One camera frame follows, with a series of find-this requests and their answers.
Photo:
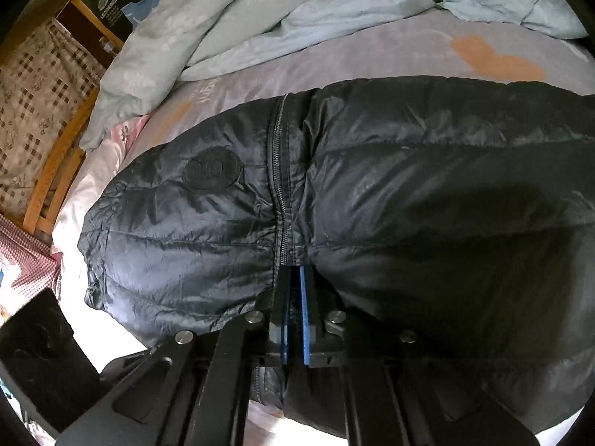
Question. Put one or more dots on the blue pillow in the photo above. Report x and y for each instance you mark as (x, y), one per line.
(144, 4)

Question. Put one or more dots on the black hanging bag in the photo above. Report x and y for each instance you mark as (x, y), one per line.
(111, 9)

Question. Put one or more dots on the pink floral pillow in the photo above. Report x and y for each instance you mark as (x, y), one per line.
(107, 148)

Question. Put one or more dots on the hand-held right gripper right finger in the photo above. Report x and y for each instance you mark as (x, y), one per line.
(306, 316)

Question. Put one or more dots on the brown patterned curtain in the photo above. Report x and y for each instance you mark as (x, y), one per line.
(37, 102)

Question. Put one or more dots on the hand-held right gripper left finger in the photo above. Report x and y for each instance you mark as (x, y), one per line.
(279, 306)

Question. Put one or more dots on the black quilted down jacket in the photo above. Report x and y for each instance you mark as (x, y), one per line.
(395, 172)

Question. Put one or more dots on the wooden bed frame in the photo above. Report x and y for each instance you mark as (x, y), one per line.
(60, 158)

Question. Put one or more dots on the red checked cloth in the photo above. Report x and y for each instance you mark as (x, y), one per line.
(28, 260)

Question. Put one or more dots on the light blue duvet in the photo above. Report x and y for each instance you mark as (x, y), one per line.
(232, 18)

